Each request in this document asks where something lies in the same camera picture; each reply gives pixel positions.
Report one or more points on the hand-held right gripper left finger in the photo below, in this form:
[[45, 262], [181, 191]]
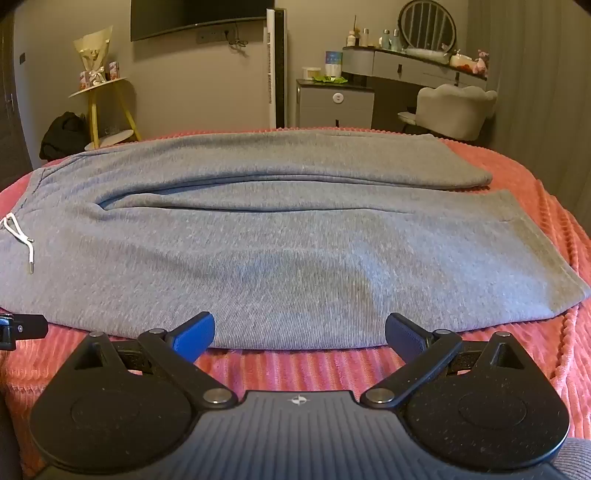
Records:
[[196, 332]]

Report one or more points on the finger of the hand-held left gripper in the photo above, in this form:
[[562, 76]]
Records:
[[23, 327]]

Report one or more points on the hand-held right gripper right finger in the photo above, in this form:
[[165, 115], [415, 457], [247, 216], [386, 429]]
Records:
[[406, 334]]

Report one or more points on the grey pants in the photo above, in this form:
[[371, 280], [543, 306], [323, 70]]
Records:
[[277, 240]]

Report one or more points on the pink ribbed blanket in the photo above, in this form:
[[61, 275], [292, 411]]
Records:
[[286, 369]]

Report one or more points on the black bag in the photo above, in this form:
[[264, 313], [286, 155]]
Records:
[[62, 136]]

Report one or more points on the person's grey clothing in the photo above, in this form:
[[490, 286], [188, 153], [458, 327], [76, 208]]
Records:
[[575, 461]]

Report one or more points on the white shell chair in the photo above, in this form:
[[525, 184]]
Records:
[[455, 110]]

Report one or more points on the dark wooden door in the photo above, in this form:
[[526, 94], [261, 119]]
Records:
[[9, 92]]

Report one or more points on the yellow side table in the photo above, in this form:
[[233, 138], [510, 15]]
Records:
[[99, 104]]

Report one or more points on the grey bedside cabinet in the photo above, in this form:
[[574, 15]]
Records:
[[334, 104]]

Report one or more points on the grey vanity desk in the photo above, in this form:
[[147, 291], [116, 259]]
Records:
[[415, 69]]

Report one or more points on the green packet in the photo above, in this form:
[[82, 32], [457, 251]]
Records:
[[330, 80]]

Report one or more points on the white tower fan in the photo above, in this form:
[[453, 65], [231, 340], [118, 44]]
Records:
[[276, 69]]

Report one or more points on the white box with red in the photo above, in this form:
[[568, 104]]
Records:
[[461, 61]]

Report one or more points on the white tray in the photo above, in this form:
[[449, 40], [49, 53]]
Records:
[[427, 54]]

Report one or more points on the wrapped flower bouquet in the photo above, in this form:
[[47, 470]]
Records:
[[94, 55]]

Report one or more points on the blue box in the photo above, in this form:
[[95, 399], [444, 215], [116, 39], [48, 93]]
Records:
[[333, 62]]

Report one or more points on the pink plush toy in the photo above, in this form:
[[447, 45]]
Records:
[[481, 62]]

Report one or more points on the clear bottle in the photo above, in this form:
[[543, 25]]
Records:
[[395, 40]]

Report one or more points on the teal bottle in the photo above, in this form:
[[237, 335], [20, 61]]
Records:
[[385, 40]]

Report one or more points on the grey curtain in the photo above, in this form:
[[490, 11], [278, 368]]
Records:
[[540, 69]]

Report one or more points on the white bottle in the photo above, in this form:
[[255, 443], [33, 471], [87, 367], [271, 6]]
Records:
[[365, 38]]

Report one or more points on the reed diffuser bottle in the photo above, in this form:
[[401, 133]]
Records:
[[352, 39]]

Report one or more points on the round vanity mirror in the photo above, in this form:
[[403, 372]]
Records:
[[427, 23]]

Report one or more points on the wall outlet strip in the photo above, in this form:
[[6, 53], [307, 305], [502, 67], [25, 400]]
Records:
[[212, 35]]

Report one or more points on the black wall television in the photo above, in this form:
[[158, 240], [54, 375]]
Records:
[[184, 14]]

